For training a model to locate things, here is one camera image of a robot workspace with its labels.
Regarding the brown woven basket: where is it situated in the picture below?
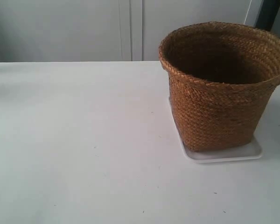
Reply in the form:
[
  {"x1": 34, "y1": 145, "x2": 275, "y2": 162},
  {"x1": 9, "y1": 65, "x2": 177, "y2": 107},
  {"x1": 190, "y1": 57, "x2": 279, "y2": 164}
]
[{"x1": 159, "y1": 21, "x2": 280, "y2": 152}]

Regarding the clear plastic tray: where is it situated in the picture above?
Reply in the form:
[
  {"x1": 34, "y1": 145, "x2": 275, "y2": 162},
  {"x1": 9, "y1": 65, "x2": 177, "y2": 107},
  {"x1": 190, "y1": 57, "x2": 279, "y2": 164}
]
[{"x1": 168, "y1": 97, "x2": 264, "y2": 164}]

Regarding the dark window frame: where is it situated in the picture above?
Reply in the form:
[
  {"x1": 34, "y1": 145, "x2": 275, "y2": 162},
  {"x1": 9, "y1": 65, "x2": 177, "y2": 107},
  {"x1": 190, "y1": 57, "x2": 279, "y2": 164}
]
[{"x1": 255, "y1": 0, "x2": 280, "y2": 31}]

